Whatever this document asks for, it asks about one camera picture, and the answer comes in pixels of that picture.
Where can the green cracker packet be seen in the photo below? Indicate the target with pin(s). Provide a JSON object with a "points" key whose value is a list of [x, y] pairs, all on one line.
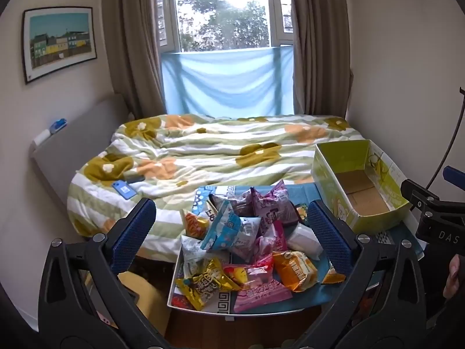
{"points": [[302, 211]]}

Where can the blue white snack packet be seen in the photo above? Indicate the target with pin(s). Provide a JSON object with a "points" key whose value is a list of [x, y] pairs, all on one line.
{"points": [[221, 229]]}

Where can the purple snack packet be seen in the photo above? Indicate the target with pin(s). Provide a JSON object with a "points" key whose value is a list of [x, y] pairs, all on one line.
{"points": [[270, 207]]}

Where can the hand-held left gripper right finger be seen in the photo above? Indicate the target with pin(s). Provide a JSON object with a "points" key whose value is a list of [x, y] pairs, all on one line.
{"points": [[328, 240]]}

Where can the flat pink snack packet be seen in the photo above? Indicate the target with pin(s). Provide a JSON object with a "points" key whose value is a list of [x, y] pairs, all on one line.
{"points": [[261, 294]]}

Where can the blue white object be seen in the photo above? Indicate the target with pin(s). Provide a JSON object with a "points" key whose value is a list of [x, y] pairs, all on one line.
{"points": [[59, 125]]}

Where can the light blue snack packet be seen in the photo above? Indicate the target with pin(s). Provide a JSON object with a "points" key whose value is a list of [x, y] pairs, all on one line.
{"points": [[249, 236]]}

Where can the person's right hand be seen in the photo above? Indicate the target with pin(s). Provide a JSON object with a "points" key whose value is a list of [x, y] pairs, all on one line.
{"points": [[457, 276]]}

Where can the yellow cushion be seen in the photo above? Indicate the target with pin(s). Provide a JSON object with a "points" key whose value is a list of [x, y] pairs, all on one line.
{"points": [[145, 298]]}

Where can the small white object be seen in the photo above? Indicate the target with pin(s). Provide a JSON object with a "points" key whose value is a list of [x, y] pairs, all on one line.
{"points": [[43, 137]]}

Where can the blue patterned tray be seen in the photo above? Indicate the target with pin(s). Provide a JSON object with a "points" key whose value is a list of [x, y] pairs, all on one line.
{"points": [[316, 298]]}

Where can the floral blanket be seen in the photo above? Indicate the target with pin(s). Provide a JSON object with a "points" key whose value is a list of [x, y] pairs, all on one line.
{"points": [[218, 152]]}

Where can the white translucent snack packet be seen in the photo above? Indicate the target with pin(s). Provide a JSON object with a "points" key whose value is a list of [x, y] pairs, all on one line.
{"points": [[303, 241]]}

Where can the small orange snack packet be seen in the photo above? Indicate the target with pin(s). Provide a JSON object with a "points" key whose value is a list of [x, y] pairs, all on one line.
{"points": [[332, 278]]}

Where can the yellow white chip packet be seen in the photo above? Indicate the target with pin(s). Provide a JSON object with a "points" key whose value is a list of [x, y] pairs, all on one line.
{"points": [[192, 225]]}

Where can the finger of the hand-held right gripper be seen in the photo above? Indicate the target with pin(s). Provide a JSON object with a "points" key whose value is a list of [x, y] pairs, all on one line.
{"points": [[455, 178], [421, 192]]}

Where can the brown curtain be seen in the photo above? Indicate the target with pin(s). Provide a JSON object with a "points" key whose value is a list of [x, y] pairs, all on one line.
{"points": [[134, 43], [319, 43]]}

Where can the red pink snack packet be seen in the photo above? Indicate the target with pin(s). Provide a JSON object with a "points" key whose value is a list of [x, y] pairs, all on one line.
{"points": [[250, 271]]}

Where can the framed wall picture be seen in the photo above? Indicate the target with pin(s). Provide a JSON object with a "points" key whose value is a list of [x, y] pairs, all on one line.
{"points": [[60, 43]]}

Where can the blue dotted snack packet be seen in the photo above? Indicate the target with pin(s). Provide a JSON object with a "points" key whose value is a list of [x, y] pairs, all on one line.
{"points": [[201, 198]]}

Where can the brown snack packet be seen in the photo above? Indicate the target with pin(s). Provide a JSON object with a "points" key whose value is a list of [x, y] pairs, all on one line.
{"points": [[232, 203]]}

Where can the grey white snack packet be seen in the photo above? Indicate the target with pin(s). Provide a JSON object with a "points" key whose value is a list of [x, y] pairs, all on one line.
{"points": [[192, 258]]}

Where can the window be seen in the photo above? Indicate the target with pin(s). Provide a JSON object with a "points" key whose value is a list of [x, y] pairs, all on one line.
{"points": [[225, 11]]}

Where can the green cardboard box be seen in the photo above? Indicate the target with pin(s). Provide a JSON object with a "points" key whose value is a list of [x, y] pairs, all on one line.
{"points": [[363, 192]]}

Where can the grey headboard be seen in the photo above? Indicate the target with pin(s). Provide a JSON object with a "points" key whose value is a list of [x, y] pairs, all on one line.
{"points": [[72, 152]]}

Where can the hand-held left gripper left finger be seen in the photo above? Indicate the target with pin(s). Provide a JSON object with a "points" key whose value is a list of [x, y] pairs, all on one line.
{"points": [[134, 232]]}

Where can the light blue window cloth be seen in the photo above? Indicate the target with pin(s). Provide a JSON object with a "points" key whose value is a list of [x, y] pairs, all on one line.
{"points": [[225, 83]]}

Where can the yellow snack packet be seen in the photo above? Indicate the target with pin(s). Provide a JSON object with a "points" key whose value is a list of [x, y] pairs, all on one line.
{"points": [[205, 283]]}

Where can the blue phone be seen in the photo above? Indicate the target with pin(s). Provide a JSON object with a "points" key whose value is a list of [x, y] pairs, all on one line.
{"points": [[124, 190]]}

